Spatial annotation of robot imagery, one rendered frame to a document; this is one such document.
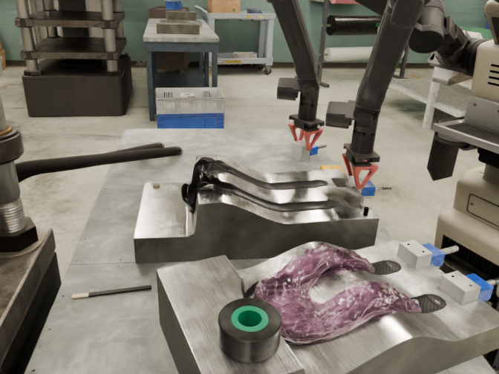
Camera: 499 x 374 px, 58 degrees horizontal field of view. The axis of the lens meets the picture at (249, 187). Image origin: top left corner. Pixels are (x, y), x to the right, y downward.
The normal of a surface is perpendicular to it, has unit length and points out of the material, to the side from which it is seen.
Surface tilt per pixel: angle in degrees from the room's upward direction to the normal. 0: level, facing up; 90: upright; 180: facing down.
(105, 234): 0
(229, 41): 90
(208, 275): 0
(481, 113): 90
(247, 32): 90
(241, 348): 90
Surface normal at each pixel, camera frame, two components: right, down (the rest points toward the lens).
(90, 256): 0.04, -0.90
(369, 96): -0.31, 0.82
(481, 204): -0.87, 0.30
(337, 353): -0.17, -0.85
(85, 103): 0.17, 0.42
